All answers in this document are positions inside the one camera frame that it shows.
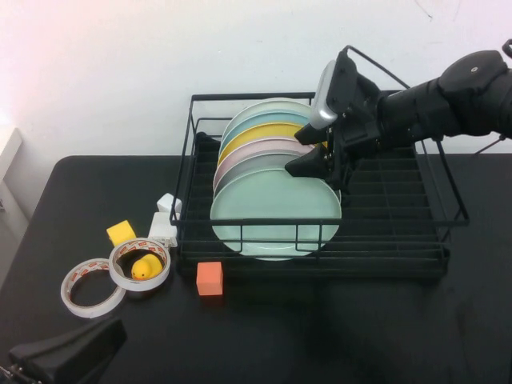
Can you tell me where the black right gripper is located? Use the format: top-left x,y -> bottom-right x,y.
284,50 -> 387,190

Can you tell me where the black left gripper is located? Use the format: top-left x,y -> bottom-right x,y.
0,318 -> 128,384

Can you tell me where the mint green plate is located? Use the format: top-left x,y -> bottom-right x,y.
210,167 -> 343,262

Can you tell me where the yellow plate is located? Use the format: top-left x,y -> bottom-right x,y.
217,122 -> 321,169

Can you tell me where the pale green white plate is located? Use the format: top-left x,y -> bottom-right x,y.
222,98 -> 315,137

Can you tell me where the light blue plate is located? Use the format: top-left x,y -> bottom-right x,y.
218,110 -> 311,157

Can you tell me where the pink plate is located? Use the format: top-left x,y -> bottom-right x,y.
214,138 -> 317,189

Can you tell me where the grey white plate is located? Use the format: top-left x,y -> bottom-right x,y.
214,154 -> 341,193

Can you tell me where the white tape roll lying flat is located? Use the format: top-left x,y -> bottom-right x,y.
61,258 -> 126,319

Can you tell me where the white tape roll tilted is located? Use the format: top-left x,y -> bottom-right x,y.
109,238 -> 172,290

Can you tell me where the yellow rubber duck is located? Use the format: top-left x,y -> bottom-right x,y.
130,254 -> 160,280

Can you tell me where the black plastic drip tray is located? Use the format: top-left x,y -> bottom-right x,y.
178,130 -> 451,281

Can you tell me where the yellow foam cube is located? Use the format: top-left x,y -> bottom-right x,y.
106,219 -> 136,246

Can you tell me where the white charger with label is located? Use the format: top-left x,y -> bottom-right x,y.
148,211 -> 179,248

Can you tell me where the orange foam cube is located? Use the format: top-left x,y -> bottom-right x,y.
196,262 -> 223,297

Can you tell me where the small white cube adapter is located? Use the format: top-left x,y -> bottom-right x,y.
155,193 -> 183,214

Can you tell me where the white side shelf board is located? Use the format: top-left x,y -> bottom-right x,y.
0,127 -> 25,189

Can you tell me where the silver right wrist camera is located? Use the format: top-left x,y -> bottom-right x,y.
310,59 -> 350,129

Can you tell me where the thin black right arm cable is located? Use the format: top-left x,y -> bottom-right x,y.
346,45 -> 411,91

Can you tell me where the black wire dish rack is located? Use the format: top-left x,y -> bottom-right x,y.
170,90 -> 469,281

